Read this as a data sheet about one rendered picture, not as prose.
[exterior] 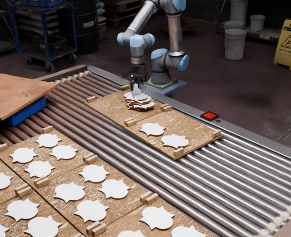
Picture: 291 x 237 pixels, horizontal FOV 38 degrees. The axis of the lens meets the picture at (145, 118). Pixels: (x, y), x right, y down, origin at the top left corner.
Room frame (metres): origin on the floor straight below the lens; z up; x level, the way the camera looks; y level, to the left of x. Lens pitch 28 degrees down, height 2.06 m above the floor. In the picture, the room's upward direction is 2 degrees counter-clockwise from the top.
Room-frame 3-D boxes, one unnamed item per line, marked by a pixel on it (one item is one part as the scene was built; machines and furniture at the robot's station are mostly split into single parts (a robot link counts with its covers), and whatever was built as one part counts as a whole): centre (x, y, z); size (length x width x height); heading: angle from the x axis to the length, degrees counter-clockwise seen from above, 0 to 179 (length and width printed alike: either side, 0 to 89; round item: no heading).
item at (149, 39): (2.37, 0.00, 1.32); 0.11 x 0.11 x 0.08; 59
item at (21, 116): (2.30, 0.82, 0.97); 0.31 x 0.31 x 0.10; 63
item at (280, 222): (1.96, 0.10, 0.90); 1.95 x 0.05 x 0.05; 41
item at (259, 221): (1.93, 0.14, 0.90); 1.95 x 0.05 x 0.05; 41
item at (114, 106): (2.31, 0.11, 0.93); 0.41 x 0.35 x 0.02; 38
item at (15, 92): (2.32, 0.88, 1.03); 0.50 x 0.50 x 0.02; 63
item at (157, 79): (2.78, -0.12, 0.94); 0.15 x 0.15 x 0.10
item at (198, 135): (1.97, -0.15, 0.93); 0.41 x 0.35 x 0.02; 38
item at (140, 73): (2.27, 0.03, 1.16); 0.09 x 0.08 x 0.12; 64
